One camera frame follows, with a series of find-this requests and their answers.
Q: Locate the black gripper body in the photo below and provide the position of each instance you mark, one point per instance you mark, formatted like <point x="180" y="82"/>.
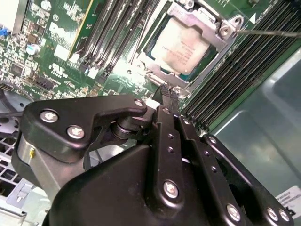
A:
<point x="105" y="188"/>

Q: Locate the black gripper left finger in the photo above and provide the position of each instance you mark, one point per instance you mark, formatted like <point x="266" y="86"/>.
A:
<point x="168" y="153"/>

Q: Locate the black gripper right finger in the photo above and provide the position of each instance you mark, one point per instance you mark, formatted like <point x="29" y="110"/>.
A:
<point x="211" y="169"/>

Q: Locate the silver CPU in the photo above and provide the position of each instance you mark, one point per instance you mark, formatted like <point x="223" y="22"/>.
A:
<point x="178" y="47"/>

